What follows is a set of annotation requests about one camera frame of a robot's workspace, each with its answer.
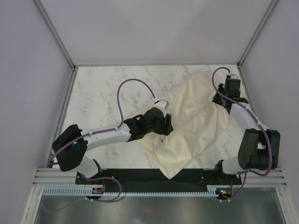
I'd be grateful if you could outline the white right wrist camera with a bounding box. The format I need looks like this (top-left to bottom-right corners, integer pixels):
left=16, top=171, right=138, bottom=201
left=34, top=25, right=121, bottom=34
left=226, top=73, right=239, bottom=79

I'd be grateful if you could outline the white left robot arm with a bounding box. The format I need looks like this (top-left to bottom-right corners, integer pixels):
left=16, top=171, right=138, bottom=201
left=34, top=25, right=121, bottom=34
left=52, top=107, right=173, bottom=184

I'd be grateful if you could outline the right aluminium frame post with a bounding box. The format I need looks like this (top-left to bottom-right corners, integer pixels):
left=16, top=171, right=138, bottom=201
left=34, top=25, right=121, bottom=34
left=236, top=0, right=280, bottom=68

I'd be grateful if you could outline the left aluminium frame post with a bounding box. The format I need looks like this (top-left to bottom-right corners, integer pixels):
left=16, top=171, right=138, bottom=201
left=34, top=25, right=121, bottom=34
left=32, top=0, right=76, bottom=71

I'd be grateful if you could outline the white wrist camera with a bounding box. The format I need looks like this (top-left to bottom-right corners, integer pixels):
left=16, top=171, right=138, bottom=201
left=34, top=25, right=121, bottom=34
left=226, top=73, right=239, bottom=79
left=154, top=99, right=169, bottom=115

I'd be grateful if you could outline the white slotted cable duct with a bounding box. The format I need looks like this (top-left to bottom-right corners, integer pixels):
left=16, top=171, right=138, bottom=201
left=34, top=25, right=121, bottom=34
left=43, top=185, right=232, bottom=197

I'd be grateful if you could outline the aluminium frame post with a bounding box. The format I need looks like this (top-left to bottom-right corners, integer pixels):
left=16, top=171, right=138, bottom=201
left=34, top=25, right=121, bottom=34
left=32, top=0, right=76, bottom=71
left=236, top=0, right=280, bottom=68

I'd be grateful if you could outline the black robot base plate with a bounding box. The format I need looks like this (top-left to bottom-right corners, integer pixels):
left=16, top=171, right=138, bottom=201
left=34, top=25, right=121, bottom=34
left=75, top=168, right=242, bottom=193

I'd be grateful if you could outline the cream satin pillowcase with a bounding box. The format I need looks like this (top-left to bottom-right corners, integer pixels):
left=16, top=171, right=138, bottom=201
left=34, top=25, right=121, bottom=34
left=137, top=70, right=236, bottom=179

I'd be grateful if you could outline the shiny metal sheet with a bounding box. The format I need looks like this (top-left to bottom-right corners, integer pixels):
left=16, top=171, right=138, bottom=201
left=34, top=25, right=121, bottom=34
left=34, top=189, right=287, bottom=224

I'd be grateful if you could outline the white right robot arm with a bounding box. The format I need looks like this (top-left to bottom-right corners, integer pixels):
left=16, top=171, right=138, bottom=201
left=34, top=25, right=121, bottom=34
left=212, top=76, right=280, bottom=184

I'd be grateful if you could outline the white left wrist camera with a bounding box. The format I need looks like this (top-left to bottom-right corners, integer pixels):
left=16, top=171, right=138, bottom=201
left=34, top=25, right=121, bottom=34
left=154, top=99, right=169, bottom=115

